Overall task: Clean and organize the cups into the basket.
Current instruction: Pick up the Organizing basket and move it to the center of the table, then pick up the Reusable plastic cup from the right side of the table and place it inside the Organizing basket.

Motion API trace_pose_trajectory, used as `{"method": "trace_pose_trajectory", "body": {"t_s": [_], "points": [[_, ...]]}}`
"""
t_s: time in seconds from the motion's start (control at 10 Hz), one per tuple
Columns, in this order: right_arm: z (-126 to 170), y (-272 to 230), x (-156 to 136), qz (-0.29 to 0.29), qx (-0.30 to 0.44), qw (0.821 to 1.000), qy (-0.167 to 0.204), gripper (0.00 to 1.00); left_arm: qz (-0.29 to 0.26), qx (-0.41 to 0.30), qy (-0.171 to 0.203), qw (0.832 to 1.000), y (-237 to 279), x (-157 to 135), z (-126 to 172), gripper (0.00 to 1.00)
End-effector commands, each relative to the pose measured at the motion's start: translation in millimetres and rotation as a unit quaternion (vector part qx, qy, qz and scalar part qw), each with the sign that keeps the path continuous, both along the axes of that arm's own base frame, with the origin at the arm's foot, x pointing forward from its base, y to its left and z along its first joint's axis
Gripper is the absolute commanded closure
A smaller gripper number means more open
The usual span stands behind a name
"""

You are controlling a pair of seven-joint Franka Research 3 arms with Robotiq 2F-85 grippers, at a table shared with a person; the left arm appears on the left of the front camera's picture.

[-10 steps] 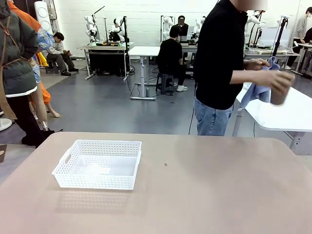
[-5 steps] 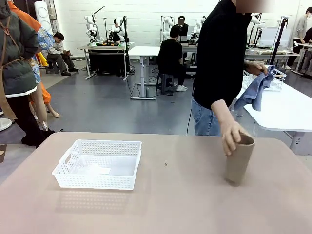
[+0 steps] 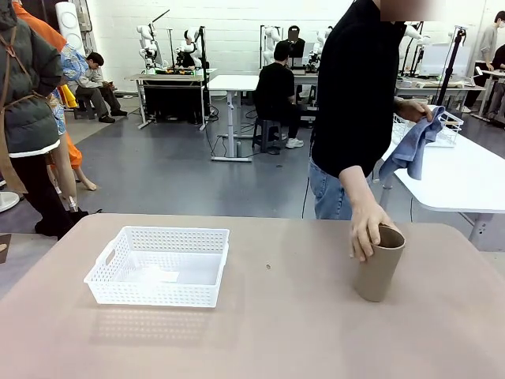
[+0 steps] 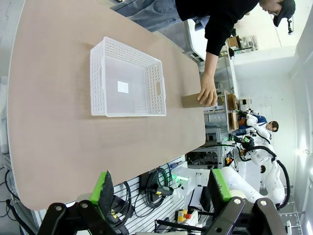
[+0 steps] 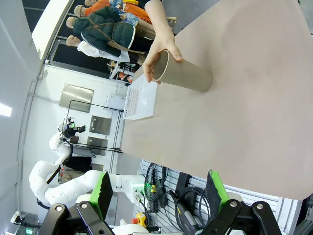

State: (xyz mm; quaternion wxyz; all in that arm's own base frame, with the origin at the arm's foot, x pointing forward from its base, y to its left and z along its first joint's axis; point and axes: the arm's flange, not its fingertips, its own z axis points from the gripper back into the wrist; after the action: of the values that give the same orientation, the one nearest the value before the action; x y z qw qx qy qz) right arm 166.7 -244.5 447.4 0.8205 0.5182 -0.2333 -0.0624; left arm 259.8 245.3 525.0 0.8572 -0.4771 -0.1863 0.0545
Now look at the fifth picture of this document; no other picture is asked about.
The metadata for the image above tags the mannequin in blue floral shirt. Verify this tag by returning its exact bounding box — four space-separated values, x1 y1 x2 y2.
109 0 140 25

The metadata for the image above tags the white perforated plastic basket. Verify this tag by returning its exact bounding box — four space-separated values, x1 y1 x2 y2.
123 73 158 120

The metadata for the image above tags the black grey handled connector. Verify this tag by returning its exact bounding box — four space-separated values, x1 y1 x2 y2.
168 186 211 231

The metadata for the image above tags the mannequin in white shirt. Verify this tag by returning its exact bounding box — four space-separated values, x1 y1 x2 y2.
66 35 130 63

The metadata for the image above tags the black cable bundle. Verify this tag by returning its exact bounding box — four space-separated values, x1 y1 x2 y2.
143 162 170 214

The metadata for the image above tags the person's bare hand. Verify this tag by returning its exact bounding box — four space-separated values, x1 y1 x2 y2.
142 36 183 85

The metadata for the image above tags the white shelf with shoes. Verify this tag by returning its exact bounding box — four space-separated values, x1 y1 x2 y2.
108 60 137 82

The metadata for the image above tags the white box appliance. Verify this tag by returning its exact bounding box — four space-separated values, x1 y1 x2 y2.
106 94 126 111

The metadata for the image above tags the black hanging jacket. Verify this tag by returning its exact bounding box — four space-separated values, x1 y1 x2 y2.
65 156 93 173

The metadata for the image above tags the mannequin in green jacket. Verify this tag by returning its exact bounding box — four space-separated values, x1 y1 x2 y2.
66 6 136 51

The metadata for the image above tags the person's bare forearm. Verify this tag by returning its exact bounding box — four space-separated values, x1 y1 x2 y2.
144 0 176 44

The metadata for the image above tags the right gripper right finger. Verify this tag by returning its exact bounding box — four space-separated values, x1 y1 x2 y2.
200 169 282 235

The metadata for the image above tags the beige plastic cup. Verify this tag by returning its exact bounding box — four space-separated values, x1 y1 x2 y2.
152 49 213 93

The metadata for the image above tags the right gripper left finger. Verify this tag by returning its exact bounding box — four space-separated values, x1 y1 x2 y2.
36 171 115 235

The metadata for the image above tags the mannequin in orange clothes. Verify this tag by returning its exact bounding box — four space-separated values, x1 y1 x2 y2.
74 0 152 24

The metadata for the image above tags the black metal clothes rack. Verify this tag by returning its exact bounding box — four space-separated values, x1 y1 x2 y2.
67 99 124 154

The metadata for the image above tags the large steel wall panel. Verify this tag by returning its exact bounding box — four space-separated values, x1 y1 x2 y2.
59 83 95 114

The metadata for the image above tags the yellow red emergency stop button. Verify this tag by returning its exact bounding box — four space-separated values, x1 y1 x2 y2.
131 212 148 226

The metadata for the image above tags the beige hanging coat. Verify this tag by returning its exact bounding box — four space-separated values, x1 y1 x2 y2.
59 169 86 184

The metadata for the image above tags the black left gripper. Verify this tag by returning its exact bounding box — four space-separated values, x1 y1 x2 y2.
62 125 87 139

